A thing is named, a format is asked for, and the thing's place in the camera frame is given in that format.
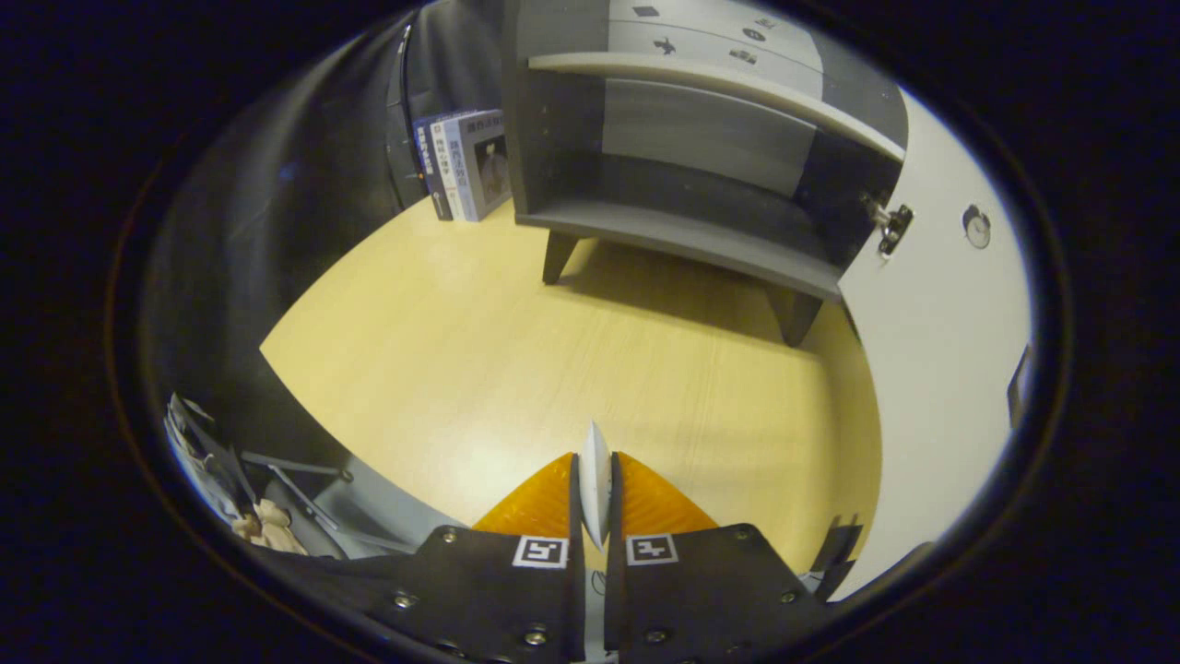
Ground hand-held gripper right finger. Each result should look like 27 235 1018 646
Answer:
604 452 831 663

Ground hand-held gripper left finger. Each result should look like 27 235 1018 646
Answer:
364 452 587 663

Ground thin white blue packet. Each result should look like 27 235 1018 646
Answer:
581 421 614 552

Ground black door handle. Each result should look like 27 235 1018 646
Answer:
1007 346 1033 430

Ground grey cabinet body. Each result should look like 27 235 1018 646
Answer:
502 0 914 347

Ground grey cover book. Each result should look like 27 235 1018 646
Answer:
456 109 513 222

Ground white spine book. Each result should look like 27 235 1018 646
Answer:
431 113 476 222

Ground metal door hinge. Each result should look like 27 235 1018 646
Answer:
862 194 915 257

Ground black backdrop cloth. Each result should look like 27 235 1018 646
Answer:
138 0 508 517

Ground thin black stand pole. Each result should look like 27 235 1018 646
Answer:
385 23 416 208

